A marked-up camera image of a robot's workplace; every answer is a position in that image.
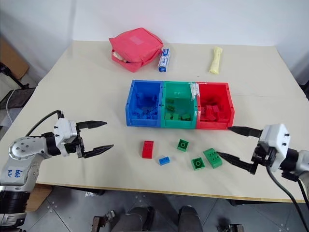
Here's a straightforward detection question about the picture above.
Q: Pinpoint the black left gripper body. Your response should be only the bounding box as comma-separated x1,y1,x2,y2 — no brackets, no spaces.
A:
64,131,85,160

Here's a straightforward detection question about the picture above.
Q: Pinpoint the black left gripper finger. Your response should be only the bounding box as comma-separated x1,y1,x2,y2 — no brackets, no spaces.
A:
83,144,114,159
76,120,108,133

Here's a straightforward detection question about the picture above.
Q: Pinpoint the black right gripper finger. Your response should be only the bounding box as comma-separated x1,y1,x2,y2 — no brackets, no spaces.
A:
227,125,263,139
217,151,257,175

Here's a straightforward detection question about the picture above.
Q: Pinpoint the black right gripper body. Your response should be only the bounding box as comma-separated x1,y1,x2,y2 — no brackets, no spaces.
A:
251,142,275,168

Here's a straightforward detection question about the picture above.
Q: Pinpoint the green rectangular toy brick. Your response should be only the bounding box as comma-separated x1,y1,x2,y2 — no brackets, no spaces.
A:
202,147,224,169

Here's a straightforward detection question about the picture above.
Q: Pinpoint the red plastic bin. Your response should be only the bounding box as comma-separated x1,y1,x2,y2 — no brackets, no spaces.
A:
195,82,236,131

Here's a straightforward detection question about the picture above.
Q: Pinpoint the blue plastic bin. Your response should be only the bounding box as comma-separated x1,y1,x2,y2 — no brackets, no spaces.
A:
125,80,165,128

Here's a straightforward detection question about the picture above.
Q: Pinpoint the green square toy brick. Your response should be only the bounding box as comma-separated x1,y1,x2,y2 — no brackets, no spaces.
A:
191,157,206,171
176,138,190,152

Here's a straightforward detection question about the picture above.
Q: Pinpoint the red rectangular toy brick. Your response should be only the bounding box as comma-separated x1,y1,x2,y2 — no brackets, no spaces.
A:
141,140,155,159

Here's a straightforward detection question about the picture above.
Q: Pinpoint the silver tape strip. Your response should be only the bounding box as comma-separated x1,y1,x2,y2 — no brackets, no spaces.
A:
190,82,199,102

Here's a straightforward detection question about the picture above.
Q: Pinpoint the beige packet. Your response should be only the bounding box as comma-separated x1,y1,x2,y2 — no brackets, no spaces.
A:
112,50,130,64

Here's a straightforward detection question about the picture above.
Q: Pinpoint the dark rounded shape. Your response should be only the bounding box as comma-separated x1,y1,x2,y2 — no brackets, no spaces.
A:
178,204,204,232
112,205,155,232

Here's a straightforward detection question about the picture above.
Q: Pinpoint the black mesh panel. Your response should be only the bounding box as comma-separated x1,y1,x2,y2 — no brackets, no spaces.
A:
0,87,37,110

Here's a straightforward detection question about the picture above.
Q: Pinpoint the pale yellow rolled cloth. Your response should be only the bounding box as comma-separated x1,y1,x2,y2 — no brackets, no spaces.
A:
208,46,224,74

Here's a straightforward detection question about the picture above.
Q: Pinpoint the green plastic bin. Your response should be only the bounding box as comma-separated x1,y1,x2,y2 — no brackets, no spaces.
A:
160,81,198,129

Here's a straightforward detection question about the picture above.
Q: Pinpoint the pink fabric pouch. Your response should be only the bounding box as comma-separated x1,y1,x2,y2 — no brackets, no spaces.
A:
108,28,165,73

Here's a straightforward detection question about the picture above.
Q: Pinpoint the blue and white carton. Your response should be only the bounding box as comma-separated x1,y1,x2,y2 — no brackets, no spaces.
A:
158,47,170,73

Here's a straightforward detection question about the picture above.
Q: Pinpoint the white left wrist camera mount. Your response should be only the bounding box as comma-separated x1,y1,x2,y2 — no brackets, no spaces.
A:
53,118,78,157

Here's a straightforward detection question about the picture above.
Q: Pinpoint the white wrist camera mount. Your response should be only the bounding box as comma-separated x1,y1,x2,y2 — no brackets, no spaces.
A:
53,118,78,157
258,123,292,173

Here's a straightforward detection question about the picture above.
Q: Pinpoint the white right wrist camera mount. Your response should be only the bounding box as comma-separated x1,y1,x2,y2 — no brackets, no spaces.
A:
258,123,292,173

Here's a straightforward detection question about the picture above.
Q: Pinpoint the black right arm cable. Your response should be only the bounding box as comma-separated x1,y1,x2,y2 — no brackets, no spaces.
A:
266,166,309,232

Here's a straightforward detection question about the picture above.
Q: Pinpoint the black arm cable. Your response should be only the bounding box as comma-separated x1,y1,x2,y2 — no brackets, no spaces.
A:
26,110,65,137
266,166,309,232

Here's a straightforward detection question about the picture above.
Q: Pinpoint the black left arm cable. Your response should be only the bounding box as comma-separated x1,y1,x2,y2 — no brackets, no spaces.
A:
26,110,65,137

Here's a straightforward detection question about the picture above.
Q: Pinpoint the white cable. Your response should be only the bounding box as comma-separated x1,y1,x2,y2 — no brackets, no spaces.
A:
6,90,15,122

